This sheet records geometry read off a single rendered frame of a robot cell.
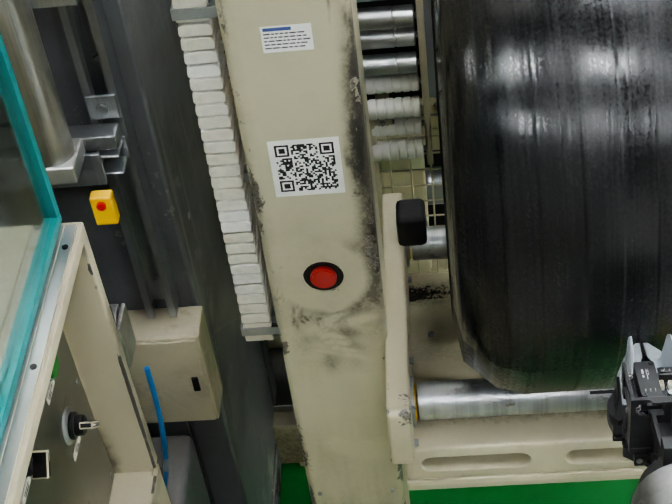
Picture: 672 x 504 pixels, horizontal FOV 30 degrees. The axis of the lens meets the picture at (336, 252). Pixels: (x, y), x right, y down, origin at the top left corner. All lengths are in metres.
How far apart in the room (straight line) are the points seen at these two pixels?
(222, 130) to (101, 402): 0.33
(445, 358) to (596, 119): 0.61
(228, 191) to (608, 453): 0.56
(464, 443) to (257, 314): 0.29
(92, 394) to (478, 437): 0.45
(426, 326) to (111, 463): 0.49
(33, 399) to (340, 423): 0.62
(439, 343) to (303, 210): 0.40
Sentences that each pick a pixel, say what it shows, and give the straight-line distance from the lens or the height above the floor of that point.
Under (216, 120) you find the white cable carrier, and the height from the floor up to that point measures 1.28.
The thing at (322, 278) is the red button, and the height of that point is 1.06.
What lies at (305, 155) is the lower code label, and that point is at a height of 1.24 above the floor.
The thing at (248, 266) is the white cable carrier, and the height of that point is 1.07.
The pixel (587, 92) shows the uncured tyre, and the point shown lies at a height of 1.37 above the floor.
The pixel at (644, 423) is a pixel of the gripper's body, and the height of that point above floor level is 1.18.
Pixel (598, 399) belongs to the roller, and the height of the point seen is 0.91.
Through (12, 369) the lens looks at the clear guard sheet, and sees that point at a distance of 1.10.
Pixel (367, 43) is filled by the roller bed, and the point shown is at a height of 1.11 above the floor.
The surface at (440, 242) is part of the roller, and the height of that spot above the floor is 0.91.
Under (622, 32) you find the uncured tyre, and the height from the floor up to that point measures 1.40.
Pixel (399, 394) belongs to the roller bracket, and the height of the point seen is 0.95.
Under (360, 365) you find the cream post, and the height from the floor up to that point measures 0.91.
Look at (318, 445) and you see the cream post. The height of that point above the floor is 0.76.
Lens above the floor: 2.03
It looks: 42 degrees down
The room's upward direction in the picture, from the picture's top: 8 degrees counter-clockwise
